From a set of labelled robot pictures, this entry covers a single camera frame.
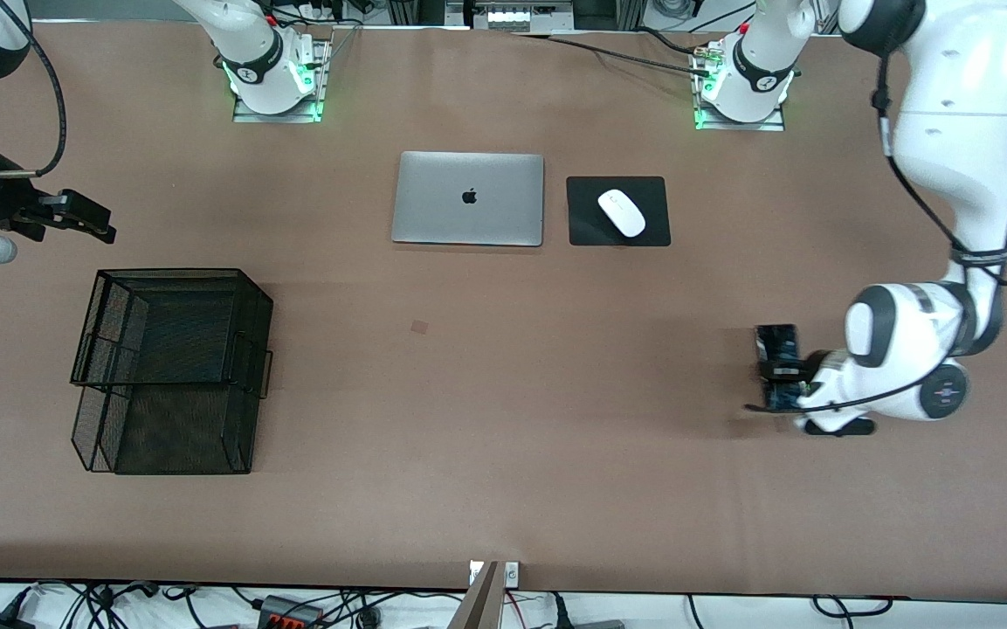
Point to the white computer mouse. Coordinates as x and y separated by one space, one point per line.
622 213

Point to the grey slanted post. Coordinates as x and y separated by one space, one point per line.
477 603

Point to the black mesh two-tier tray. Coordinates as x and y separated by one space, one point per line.
171 419

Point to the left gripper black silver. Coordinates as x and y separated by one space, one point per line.
789 370

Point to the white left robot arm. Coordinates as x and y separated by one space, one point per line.
957 131

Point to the small white bracket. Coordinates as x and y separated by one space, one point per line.
512 573
476 572

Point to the black floor plug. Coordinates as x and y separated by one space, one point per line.
561 611

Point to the black mouse pad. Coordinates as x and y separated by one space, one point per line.
582 227

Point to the white power strip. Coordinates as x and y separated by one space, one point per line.
516 16

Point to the black orange power strip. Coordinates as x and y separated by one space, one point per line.
292 611

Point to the silver closed laptop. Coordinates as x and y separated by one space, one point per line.
468 210

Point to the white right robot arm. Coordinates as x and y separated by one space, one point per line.
258 61

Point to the aluminium frame post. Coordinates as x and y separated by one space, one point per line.
398 10
634 13

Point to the long black smartphone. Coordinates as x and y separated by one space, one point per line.
778 341

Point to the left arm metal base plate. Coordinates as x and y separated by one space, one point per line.
761 126

